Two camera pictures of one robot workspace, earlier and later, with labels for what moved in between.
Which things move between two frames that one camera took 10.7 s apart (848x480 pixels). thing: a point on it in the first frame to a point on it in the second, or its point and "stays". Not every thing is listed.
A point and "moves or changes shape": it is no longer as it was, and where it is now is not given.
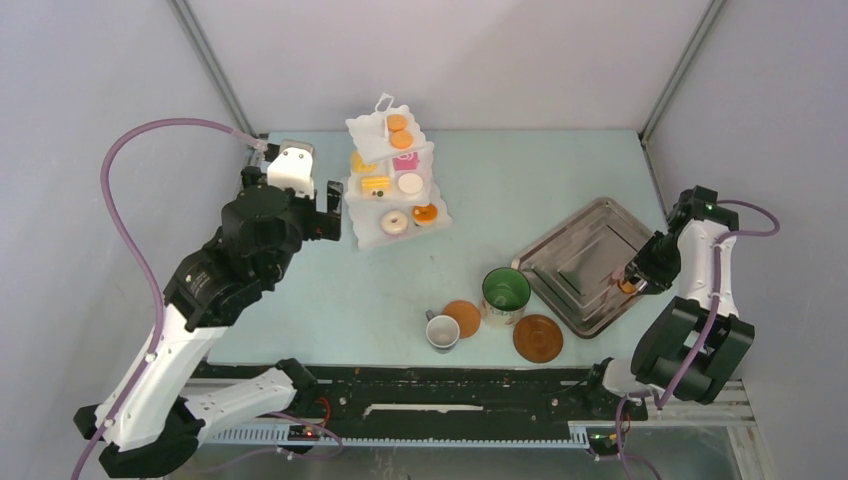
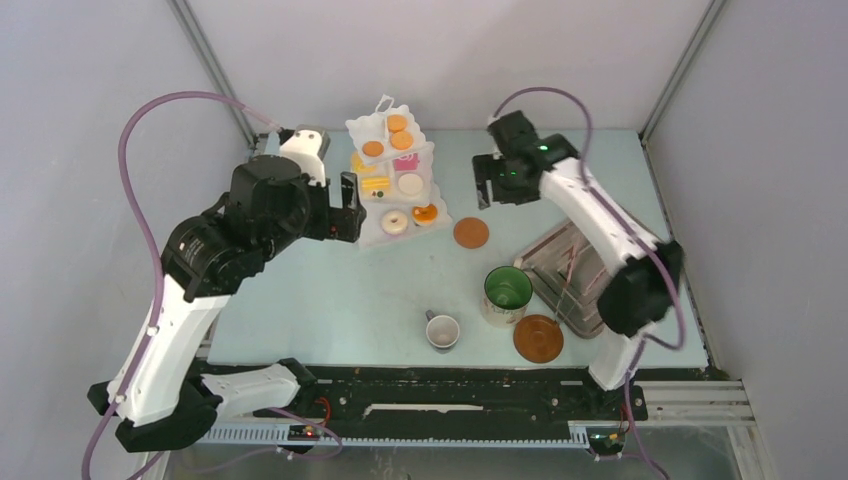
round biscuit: x=626 y=287 moves or changes shape
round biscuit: x=396 y=122 stays
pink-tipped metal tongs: x=617 y=276 moves or changes shape
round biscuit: x=401 y=139 stays
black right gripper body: x=658 y=263 to x=505 y=185
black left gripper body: x=312 y=223 stays
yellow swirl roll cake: x=359 y=166 stays
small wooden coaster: x=466 y=314 to x=471 y=233
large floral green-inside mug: x=504 y=296 stays
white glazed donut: x=394 y=222 stays
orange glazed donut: x=424 y=215 stays
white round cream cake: x=410 y=183 stays
